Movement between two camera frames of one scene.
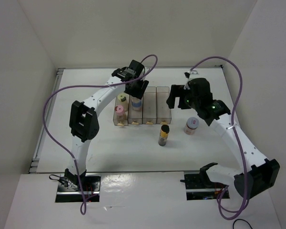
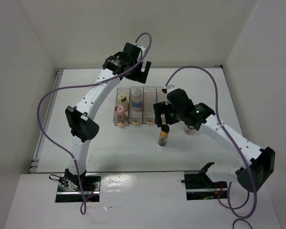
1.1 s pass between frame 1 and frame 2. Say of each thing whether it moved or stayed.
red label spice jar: stayed
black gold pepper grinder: stayed
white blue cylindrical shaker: stayed
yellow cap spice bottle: stayed
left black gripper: moved
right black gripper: moved
